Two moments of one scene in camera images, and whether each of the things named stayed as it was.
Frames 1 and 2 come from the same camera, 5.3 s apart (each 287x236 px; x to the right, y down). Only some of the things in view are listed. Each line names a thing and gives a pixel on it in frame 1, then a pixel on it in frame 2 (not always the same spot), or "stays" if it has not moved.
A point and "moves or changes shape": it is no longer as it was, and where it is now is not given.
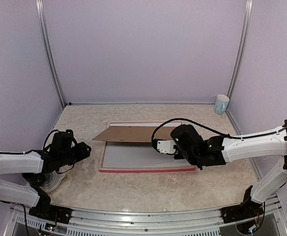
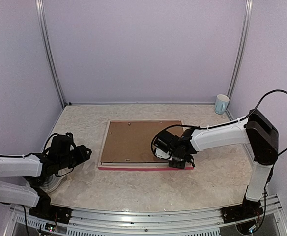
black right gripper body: [190, 158] to [181, 162]
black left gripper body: [67, 159] stays
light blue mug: [221, 103] stays
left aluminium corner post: [47, 44] stays
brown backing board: [140, 133] moves or changes shape
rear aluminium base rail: [140, 103] stays
